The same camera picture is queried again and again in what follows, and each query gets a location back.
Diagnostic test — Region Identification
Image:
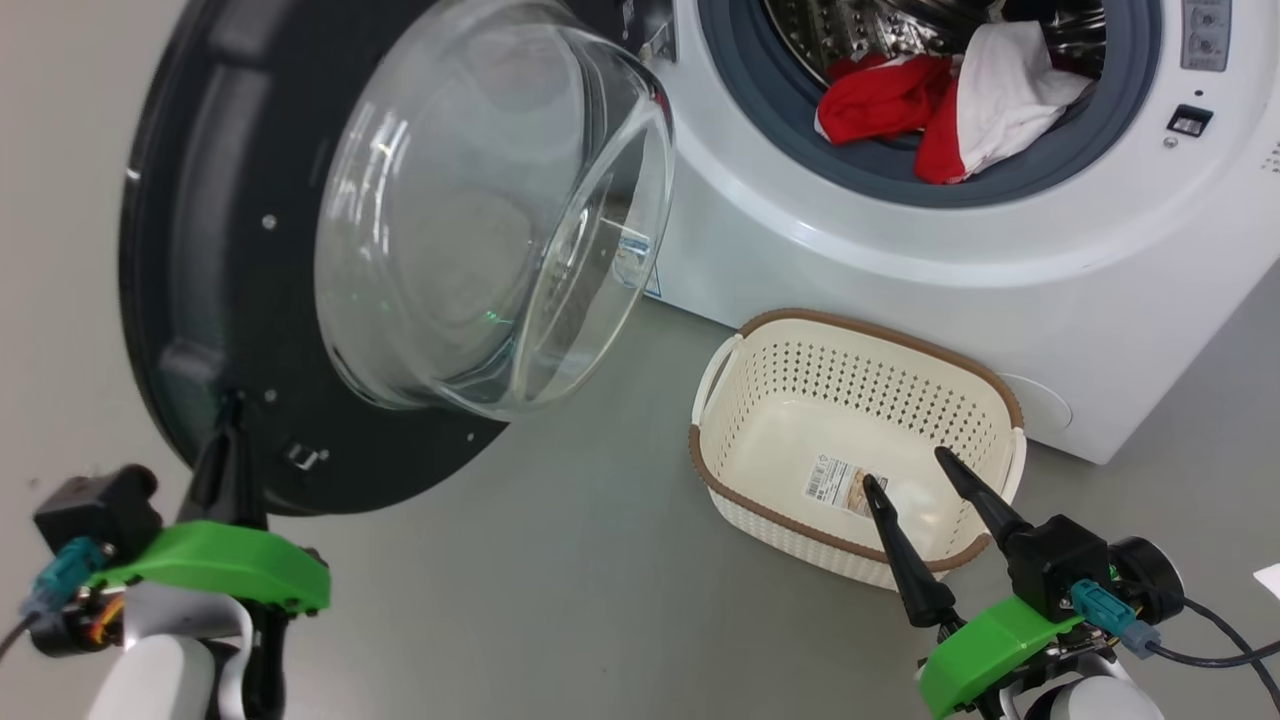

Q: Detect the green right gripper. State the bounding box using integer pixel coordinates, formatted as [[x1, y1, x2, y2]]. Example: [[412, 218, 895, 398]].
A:
[[862, 446, 1086, 720]]

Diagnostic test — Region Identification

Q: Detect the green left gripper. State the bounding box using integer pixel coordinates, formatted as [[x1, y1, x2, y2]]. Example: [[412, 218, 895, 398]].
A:
[[88, 392, 332, 614]]

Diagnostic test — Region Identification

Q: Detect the black round glass washer door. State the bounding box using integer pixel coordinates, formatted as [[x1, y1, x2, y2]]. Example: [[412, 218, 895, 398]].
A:
[[118, 0, 679, 516]]

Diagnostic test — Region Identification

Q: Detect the red and white garment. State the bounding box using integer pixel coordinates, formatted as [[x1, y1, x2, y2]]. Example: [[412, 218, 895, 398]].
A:
[[814, 20, 1096, 186]]

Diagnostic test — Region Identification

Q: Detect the cream basket with brown rim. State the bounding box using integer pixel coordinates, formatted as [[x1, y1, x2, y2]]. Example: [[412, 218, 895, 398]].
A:
[[688, 308, 1028, 593]]

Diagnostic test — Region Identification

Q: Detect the white front-load washing machine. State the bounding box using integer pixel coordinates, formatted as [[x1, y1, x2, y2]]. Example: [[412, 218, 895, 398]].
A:
[[590, 0, 1280, 466]]

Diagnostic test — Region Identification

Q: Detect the grey rubber door gasket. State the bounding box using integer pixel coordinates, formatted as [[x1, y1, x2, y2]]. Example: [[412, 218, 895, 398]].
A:
[[697, 0, 1164, 209]]

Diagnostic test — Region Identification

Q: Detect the steel washer drum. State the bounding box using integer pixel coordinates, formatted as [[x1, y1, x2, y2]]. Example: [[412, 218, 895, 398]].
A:
[[765, 0, 1106, 86]]

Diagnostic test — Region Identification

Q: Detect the round white filter cover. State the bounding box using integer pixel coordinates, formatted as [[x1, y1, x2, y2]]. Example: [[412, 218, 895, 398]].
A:
[[995, 373, 1073, 434]]

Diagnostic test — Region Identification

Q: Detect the blue energy label sticker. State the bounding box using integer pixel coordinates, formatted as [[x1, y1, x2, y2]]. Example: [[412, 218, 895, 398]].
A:
[[612, 232, 661, 299]]

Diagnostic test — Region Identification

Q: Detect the teal right cable connector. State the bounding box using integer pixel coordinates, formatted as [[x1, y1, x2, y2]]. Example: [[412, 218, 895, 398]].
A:
[[1070, 580, 1161, 659]]

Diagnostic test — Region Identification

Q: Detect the teal cable connector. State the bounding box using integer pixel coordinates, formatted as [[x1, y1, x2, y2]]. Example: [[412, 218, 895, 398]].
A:
[[1070, 580, 1161, 659], [20, 538, 106, 621]]

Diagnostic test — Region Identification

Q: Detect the teal left cable connector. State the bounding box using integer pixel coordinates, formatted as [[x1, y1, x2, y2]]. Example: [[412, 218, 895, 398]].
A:
[[20, 538, 106, 621]]

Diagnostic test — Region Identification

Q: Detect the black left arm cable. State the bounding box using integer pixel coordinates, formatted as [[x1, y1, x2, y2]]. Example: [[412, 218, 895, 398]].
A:
[[0, 610, 41, 661]]

